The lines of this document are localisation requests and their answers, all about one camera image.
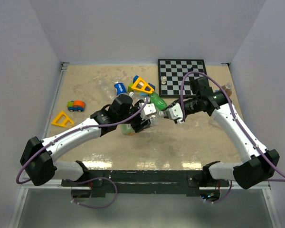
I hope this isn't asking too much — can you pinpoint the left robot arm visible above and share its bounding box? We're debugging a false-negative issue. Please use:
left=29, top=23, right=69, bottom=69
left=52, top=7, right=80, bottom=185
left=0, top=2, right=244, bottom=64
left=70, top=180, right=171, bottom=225
left=16, top=94, right=156, bottom=186

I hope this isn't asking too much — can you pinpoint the green plastic bottle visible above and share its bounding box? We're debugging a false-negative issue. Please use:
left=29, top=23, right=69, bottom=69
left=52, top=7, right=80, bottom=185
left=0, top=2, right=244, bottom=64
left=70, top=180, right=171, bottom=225
left=149, top=92, right=168, bottom=111

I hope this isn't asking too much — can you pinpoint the blue pepsi bottle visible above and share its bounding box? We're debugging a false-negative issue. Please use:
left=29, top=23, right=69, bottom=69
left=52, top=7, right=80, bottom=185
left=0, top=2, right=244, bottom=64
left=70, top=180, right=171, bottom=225
left=114, top=82, right=128, bottom=97

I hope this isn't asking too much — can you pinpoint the amber tea bottle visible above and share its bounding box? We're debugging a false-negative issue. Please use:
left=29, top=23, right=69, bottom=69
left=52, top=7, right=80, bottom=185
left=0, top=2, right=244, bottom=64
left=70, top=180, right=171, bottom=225
left=222, top=82, right=232, bottom=97

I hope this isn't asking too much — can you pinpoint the clear bottle yellow cap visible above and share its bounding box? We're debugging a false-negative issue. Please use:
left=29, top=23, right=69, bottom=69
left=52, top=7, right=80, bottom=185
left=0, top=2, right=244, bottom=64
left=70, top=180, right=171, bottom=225
left=97, top=79, right=117, bottom=101

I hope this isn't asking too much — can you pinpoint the clear bottle white cap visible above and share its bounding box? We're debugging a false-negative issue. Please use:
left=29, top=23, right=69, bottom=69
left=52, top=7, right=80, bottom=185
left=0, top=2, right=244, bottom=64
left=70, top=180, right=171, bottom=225
left=128, top=91, right=145, bottom=104
left=209, top=118, right=222, bottom=129

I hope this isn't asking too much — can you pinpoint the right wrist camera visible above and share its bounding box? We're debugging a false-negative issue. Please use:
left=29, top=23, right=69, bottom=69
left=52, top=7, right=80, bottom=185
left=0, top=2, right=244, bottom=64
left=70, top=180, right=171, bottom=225
left=166, top=103, right=184, bottom=124

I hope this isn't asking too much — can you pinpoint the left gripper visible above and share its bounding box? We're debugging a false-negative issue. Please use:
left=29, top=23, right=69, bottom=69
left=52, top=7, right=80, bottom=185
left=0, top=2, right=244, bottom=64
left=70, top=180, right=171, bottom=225
left=118, top=100, right=151, bottom=133

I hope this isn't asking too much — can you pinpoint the black white chessboard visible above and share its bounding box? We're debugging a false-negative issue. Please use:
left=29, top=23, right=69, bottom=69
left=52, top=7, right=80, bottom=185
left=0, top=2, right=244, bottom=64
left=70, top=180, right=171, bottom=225
left=157, top=59, right=207, bottom=98

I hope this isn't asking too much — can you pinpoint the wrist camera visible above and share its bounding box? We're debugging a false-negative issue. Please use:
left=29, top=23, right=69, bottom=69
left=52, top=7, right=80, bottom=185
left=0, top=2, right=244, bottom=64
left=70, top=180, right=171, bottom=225
left=141, top=103, right=157, bottom=119
left=166, top=103, right=184, bottom=124

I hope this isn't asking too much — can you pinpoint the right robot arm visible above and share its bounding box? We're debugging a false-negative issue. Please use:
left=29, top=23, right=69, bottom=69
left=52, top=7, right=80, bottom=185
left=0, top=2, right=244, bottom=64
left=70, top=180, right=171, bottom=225
left=160, top=77, right=280, bottom=189

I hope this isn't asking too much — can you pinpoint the colourful toy car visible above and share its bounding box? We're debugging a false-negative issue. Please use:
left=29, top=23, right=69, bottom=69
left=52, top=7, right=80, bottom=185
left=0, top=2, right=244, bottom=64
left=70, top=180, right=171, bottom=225
left=67, top=100, right=86, bottom=112

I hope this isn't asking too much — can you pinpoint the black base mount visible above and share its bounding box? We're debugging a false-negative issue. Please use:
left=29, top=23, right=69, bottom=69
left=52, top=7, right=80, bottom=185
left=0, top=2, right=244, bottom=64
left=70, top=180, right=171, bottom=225
left=61, top=170, right=229, bottom=197

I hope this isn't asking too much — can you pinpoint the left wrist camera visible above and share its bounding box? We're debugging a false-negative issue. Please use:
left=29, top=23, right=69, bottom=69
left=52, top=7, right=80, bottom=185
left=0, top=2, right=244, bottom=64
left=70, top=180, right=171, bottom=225
left=141, top=103, right=157, bottom=119

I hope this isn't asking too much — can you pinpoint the aluminium frame rail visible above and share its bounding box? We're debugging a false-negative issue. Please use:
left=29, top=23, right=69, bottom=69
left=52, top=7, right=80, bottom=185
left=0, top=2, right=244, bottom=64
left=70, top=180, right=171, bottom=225
left=16, top=62, right=69, bottom=186

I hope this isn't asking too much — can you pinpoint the yellow triangle toy block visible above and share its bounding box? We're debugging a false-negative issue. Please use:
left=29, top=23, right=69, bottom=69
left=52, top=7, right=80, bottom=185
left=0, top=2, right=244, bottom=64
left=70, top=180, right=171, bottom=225
left=51, top=111, right=74, bottom=128
left=130, top=76, right=155, bottom=95

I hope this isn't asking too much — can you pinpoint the white green tea bottle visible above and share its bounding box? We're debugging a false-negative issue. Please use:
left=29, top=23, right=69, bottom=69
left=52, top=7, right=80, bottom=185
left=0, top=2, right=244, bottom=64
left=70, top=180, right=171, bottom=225
left=120, top=114, right=159, bottom=135

